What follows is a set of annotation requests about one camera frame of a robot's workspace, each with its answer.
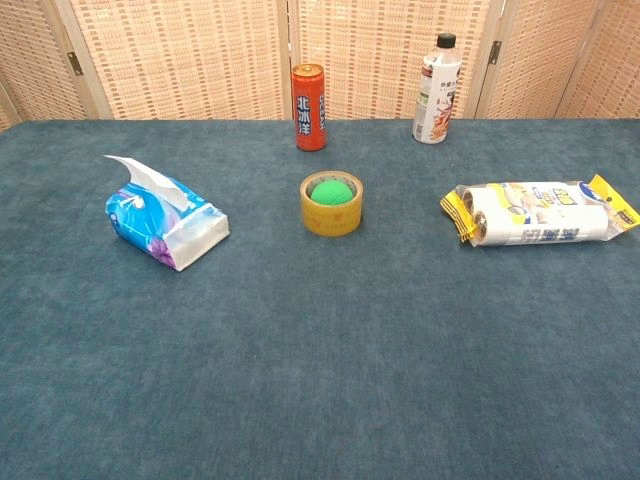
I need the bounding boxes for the blue tissue pack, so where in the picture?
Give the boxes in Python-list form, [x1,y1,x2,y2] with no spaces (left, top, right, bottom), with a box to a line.
[104,176,231,273]

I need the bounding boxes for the white tissue sheet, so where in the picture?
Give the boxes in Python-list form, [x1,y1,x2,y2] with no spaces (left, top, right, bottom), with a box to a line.
[102,154,192,213]

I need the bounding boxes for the yellow tape roll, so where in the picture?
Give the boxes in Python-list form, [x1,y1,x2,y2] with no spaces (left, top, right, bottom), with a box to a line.
[299,170,365,238]

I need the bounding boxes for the green ball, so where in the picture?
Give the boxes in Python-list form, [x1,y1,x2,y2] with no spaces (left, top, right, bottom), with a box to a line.
[310,180,352,206]

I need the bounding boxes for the blue table cloth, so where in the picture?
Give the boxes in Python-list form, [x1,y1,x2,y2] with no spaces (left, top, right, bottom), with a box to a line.
[0,117,640,480]

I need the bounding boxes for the orange soda can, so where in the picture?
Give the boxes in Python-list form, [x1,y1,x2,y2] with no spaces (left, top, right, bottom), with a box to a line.
[291,63,328,152]

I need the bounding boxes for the white plastic bottle black cap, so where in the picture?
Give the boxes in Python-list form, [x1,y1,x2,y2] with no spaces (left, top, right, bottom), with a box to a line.
[411,32,462,146]

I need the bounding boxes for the woven folding screen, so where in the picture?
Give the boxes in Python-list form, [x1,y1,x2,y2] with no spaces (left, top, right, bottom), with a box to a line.
[0,0,640,133]

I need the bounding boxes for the lint roller refill pack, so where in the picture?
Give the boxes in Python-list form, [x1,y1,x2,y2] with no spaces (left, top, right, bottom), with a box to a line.
[439,173,640,249]

